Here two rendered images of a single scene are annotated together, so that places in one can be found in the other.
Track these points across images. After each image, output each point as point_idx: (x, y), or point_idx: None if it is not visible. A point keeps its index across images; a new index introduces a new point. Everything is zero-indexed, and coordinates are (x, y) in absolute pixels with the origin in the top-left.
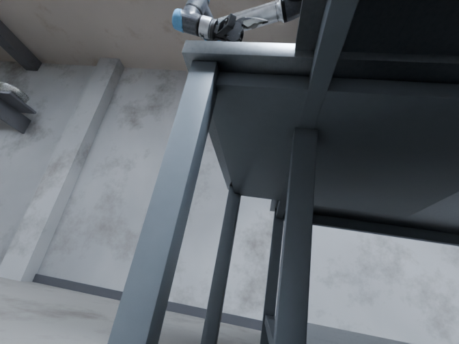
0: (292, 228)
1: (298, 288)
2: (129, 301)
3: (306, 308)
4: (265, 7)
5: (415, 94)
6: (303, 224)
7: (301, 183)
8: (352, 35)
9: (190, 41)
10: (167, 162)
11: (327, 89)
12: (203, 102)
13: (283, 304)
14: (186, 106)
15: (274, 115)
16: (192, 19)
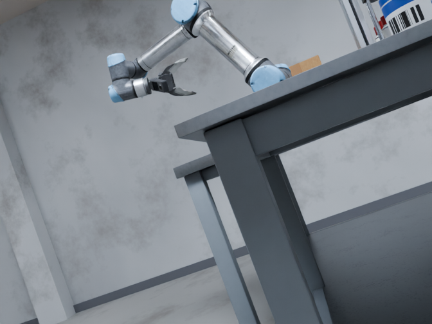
0: (289, 226)
1: (306, 255)
2: (239, 312)
3: (314, 262)
4: (175, 38)
5: (318, 135)
6: (294, 221)
7: (281, 197)
8: None
9: (176, 168)
10: (213, 246)
11: (270, 155)
12: (209, 202)
13: (303, 266)
14: (201, 209)
15: None
16: (128, 92)
